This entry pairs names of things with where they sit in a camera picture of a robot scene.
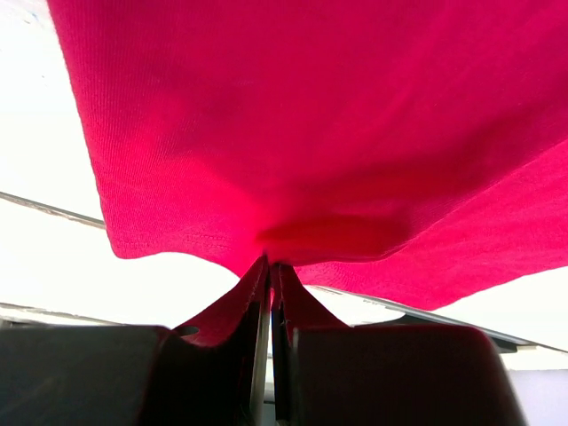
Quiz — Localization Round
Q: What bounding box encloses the red t shirt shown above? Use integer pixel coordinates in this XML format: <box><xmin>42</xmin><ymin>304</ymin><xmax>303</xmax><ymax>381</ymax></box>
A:
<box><xmin>46</xmin><ymin>0</ymin><xmax>568</xmax><ymax>312</ymax></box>

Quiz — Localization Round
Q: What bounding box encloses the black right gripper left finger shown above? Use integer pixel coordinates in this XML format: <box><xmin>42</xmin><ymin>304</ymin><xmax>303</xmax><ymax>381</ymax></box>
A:
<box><xmin>1</xmin><ymin>257</ymin><xmax>270</xmax><ymax>425</ymax></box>

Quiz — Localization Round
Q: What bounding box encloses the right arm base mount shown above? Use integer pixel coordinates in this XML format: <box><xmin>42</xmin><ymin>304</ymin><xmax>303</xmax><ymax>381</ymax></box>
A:
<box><xmin>385</xmin><ymin>311</ymin><xmax>565</xmax><ymax>354</ymax></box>

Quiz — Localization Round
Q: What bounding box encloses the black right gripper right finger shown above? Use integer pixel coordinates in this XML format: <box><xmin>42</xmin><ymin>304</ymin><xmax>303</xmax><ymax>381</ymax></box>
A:
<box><xmin>270</xmin><ymin>264</ymin><xmax>525</xmax><ymax>425</ymax></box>

